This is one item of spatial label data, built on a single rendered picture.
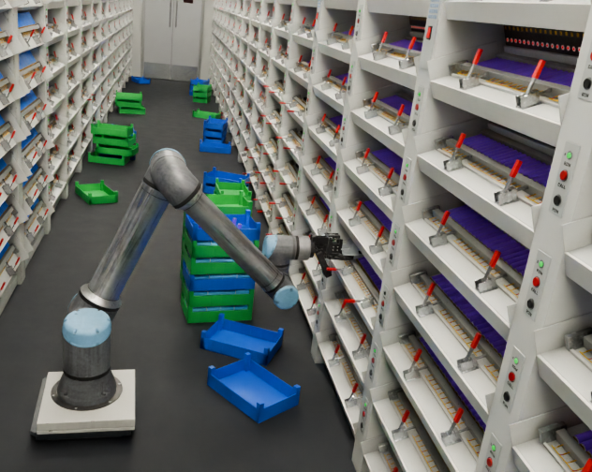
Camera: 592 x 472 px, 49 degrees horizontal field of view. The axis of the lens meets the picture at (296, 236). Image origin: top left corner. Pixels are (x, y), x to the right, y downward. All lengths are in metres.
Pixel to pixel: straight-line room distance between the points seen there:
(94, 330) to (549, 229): 1.46
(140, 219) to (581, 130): 1.47
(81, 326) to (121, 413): 0.31
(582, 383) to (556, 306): 0.13
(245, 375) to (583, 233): 1.73
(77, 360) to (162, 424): 0.38
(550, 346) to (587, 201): 0.26
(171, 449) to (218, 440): 0.16
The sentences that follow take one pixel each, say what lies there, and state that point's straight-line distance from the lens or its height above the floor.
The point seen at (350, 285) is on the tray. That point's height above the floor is 0.49.
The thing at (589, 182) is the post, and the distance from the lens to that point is 1.13.
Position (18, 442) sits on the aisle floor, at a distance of 2.32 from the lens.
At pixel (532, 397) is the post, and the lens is 1.27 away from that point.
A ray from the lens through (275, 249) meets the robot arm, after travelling 2.31.
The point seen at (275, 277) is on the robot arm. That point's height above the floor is 0.52.
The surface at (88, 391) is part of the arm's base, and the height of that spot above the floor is 0.15.
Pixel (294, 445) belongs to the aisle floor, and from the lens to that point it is 2.30.
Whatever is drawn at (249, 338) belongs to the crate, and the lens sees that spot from 2.88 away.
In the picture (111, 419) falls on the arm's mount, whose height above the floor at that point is 0.10.
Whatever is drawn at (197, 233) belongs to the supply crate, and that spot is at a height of 0.43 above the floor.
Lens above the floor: 1.39
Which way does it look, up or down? 19 degrees down
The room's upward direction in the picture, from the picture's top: 7 degrees clockwise
